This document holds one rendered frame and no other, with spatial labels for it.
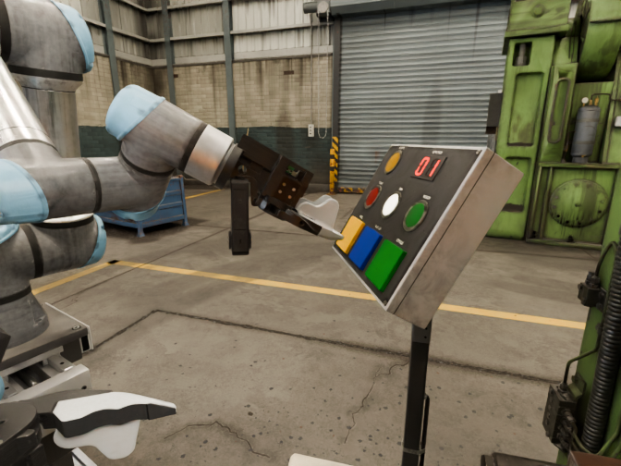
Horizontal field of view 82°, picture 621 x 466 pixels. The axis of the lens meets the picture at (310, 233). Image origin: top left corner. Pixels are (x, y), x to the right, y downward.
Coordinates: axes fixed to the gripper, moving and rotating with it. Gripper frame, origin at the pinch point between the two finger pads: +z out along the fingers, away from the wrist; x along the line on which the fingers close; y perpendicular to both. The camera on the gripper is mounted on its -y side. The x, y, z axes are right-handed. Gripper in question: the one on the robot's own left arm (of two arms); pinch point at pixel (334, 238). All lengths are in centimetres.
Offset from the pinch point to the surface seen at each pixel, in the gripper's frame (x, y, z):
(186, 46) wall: 956, 135, -233
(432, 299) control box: -6.9, -0.5, 16.4
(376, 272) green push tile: 0.1, -1.8, 9.7
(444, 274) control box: -6.9, 3.8, 15.8
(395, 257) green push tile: -2.6, 2.1, 9.7
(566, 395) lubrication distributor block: -15.7, -2.7, 38.8
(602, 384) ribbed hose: -22.1, 2.2, 33.0
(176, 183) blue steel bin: 471, -91, -68
